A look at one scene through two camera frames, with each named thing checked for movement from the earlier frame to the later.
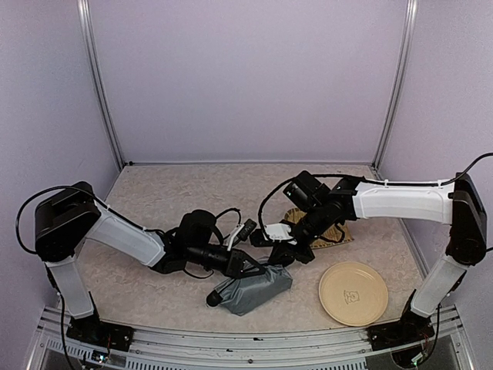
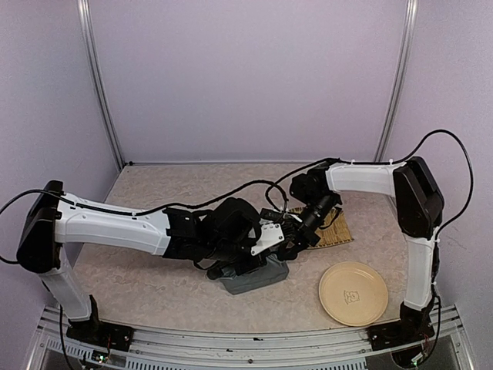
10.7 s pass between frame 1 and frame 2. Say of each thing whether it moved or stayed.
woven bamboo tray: stayed
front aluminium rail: stayed
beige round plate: stayed
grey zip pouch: moved
